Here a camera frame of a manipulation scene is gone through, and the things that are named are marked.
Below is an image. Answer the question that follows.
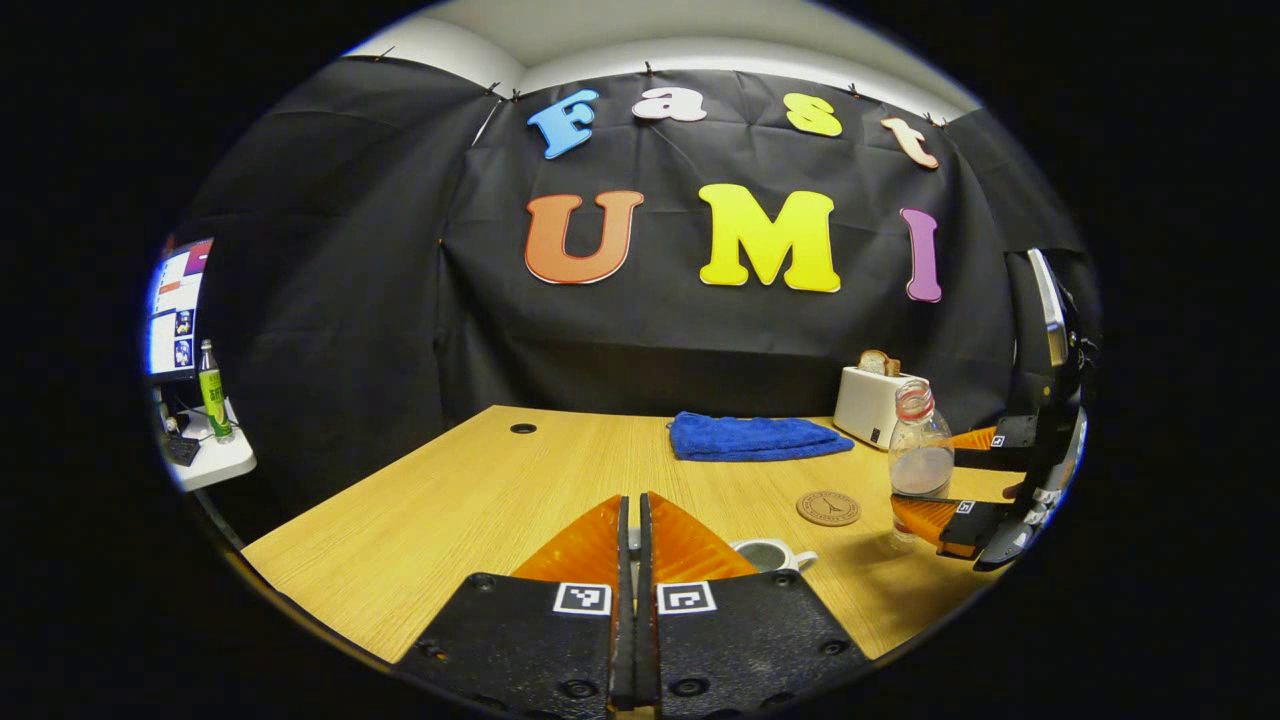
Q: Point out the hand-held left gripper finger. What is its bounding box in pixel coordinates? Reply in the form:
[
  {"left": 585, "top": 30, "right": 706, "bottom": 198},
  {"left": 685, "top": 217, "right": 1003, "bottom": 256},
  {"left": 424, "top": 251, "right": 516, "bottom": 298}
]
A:
[
  {"left": 400, "top": 493, "right": 633, "bottom": 716},
  {"left": 640, "top": 490, "right": 871, "bottom": 716}
]

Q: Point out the clear plastic water bottle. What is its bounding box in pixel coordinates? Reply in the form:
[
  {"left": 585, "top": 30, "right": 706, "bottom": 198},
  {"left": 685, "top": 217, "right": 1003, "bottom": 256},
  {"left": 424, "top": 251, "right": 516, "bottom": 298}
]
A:
[{"left": 888, "top": 380, "right": 956, "bottom": 546}]

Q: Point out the round cork coaster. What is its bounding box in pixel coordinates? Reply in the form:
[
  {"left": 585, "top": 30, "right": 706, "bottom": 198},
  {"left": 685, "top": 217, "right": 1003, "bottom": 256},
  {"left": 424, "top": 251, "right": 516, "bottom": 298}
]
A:
[{"left": 796, "top": 489, "right": 862, "bottom": 528}]

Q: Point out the white flowered teacup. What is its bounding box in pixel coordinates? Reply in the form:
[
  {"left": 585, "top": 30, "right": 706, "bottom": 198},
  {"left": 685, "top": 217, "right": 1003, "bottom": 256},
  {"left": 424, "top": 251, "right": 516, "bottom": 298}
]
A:
[{"left": 730, "top": 538, "right": 819, "bottom": 574}]

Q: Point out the green bottle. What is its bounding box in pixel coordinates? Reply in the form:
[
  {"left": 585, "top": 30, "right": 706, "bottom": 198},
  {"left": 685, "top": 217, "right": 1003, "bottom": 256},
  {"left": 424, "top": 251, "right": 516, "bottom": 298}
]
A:
[{"left": 198, "top": 340, "right": 234, "bottom": 443}]

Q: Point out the white toaster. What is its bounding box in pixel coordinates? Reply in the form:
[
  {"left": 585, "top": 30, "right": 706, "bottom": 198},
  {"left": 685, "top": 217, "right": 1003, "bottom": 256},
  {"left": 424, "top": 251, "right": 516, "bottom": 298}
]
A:
[{"left": 833, "top": 365, "right": 931, "bottom": 451}]

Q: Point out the blue folded towel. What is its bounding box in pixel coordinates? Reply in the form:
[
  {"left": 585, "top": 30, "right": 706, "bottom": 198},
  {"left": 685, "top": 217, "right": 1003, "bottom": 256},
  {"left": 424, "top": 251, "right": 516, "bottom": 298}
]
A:
[{"left": 668, "top": 411, "right": 856, "bottom": 463}]

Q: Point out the white side table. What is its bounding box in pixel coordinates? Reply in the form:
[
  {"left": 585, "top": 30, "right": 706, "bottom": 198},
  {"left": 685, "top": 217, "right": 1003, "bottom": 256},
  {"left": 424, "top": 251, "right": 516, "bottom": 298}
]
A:
[{"left": 160, "top": 400, "right": 258, "bottom": 493}]

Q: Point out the computer monitor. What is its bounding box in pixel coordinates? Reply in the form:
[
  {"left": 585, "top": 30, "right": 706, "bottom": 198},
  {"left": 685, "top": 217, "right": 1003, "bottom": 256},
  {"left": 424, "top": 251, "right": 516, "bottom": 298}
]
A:
[{"left": 147, "top": 238, "right": 214, "bottom": 383}]

